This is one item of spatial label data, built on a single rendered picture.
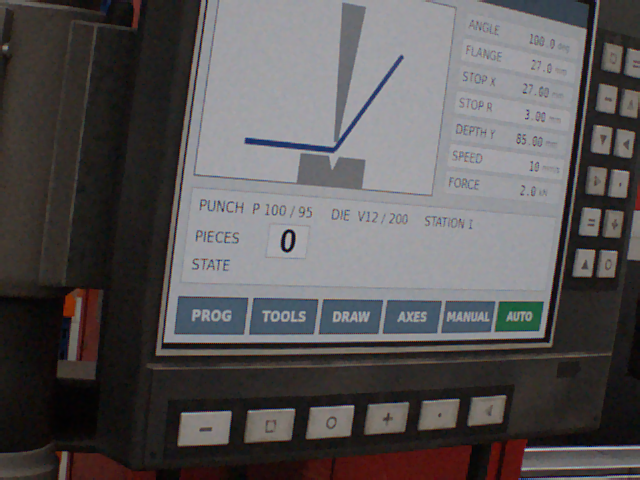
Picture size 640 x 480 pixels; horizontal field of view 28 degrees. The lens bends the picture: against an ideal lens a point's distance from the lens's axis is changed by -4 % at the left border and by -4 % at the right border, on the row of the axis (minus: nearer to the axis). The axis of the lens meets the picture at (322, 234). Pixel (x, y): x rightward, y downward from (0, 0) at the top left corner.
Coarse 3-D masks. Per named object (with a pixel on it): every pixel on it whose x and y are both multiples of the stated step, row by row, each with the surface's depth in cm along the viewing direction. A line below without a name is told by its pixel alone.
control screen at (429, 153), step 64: (256, 0) 77; (320, 0) 80; (384, 0) 83; (448, 0) 87; (512, 0) 91; (256, 64) 78; (320, 64) 81; (384, 64) 84; (448, 64) 88; (512, 64) 92; (576, 64) 96; (192, 128) 76; (256, 128) 79; (320, 128) 82; (384, 128) 85; (448, 128) 89; (512, 128) 93; (192, 192) 76; (256, 192) 79; (320, 192) 83; (384, 192) 86; (448, 192) 90; (512, 192) 94; (192, 256) 77; (256, 256) 80; (320, 256) 83; (384, 256) 87; (448, 256) 91; (512, 256) 95; (192, 320) 78; (256, 320) 81; (320, 320) 84; (384, 320) 88; (448, 320) 92; (512, 320) 96
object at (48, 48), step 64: (0, 0) 80; (64, 0) 82; (128, 0) 84; (0, 64) 79; (64, 64) 82; (0, 128) 81; (64, 128) 82; (0, 192) 81; (64, 192) 83; (0, 256) 81; (64, 256) 84; (0, 320) 83; (0, 384) 83; (0, 448) 84
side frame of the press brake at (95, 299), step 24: (96, 312) 190; (96, 336) 190; (72, 456) 198; (96, 456) 186; (360, 456) 124; (384, 456) 126; (408, 456) 127; (432, 456) 128; (456, 456) 129; (504, 456) 131
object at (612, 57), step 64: (192, 0) 74; (576, 0) 95; (128, 64) 84; (192, 64) 75; (128, 128) 84; (576, 128) 97; (128, 192) 78; (576, 192) 98; (128, 256) 78; (576, 256) 99; (128, 320) 77; (576, 320) 101; (128, 384) 77; (192, 384) 78; (256, 384) 81; (320, 384) 85; (384, 384) 88; (448, 384) 92; (512, 384) 97; (576, 384) 102; (128, 448) 77; (192, 448) 79; (256, 448) 82; (320, 448) 86; (384, 448) 90
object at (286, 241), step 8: (272, 224) 81; (280, 224) 81; (288, 224) 81; (272, 232) 81; (280, 232) 81; (288, 232) 81; (296, 232) 82; (304, 232) 82; (272, 240) 81; (280, 240) 81; (288, 240) 82; (296, 240) 82; (304, 240) 82; (272, 248) 81; (280, 248) 81; (288, 248) 82; (296, 248) 82; (304, 248) 82; (272, 256) 81; (280, 256) 81; (288, 256) 82; (296, 256) 82; (304, 256) 83
